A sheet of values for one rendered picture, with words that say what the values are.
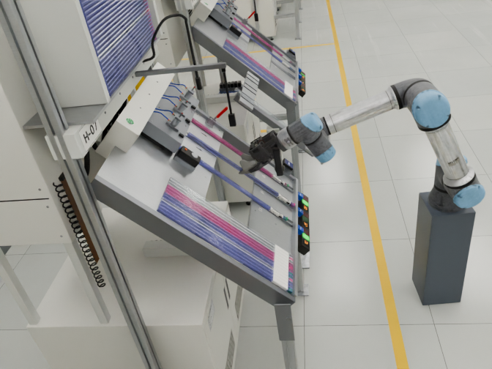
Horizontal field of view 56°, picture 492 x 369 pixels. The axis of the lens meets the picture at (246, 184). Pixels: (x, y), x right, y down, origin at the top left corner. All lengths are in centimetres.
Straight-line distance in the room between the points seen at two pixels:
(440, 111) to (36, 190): 129
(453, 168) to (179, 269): 110
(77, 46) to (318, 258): 185
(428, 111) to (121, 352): 137
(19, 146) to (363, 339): 168
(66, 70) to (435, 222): 155
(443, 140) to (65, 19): 127
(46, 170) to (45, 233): 21
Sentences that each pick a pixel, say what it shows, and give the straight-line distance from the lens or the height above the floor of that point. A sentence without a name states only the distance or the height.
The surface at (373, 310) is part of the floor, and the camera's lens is 245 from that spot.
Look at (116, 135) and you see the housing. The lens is 146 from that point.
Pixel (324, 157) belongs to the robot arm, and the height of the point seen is 96.
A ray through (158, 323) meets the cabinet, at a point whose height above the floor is 62.
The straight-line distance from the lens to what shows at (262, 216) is 169.
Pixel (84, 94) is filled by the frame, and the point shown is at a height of 142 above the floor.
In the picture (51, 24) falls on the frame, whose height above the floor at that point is 161.
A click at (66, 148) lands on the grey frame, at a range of 125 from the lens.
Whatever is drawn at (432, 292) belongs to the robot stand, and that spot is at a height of 9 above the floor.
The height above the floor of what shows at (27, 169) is 127.
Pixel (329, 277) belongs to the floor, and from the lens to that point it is 259.
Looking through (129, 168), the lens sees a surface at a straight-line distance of 144.
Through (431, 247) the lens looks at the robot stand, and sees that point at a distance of 223.
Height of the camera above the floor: 185
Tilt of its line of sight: 34 degrees down
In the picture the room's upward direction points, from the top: 9 degrees counter-clockwise
